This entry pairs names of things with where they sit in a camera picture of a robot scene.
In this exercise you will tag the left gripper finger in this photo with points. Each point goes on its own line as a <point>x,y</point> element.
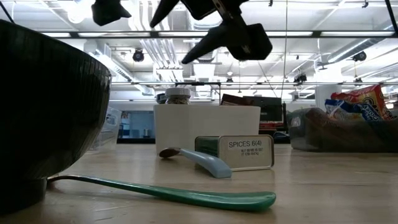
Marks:
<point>107,11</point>

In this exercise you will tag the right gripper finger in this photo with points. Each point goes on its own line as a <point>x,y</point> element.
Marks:
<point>236,42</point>
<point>186,6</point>

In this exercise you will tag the brown spice packet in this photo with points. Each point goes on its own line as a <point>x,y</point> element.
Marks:
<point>233,100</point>

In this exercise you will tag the white-capped spice jar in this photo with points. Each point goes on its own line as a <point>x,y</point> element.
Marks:
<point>178,92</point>

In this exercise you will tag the green rectangular packet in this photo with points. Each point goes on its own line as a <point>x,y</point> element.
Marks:
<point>161,99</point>

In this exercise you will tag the green spice tin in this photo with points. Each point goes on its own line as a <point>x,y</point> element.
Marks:
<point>245,152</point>

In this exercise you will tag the yellow pink noodle packet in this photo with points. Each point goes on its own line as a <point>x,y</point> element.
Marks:
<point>329,133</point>

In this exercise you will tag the blue white snack bag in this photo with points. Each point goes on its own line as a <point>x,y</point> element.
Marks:
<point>348,112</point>

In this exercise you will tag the red white snack packet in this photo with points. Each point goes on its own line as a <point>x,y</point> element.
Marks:
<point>370,96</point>

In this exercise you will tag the black hanging spotlight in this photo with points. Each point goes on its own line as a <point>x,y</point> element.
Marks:
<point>138,55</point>
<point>359,56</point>
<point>300,78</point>

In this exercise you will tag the black monitor screen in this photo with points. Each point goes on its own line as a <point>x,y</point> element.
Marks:
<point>267,109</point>

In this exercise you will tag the white plastic bin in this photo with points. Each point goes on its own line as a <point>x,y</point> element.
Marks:
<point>202,124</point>

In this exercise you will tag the white pillar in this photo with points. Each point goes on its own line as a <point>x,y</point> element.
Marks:
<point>325,93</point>

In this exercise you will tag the clear bin of snacks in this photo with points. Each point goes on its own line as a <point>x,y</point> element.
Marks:
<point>298,137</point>

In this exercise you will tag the red and black bowl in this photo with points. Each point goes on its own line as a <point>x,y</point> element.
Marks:
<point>46,109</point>

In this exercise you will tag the clear plastic container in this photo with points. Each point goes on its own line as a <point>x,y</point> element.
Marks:
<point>107,130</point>

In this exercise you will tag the grey ceiling pipe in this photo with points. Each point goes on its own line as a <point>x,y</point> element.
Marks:
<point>357,46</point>

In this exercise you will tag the black ceiling light rail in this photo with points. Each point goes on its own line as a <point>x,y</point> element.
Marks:
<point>311,34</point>

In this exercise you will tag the black metal table frame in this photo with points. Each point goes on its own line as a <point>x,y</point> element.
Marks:
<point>133,140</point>

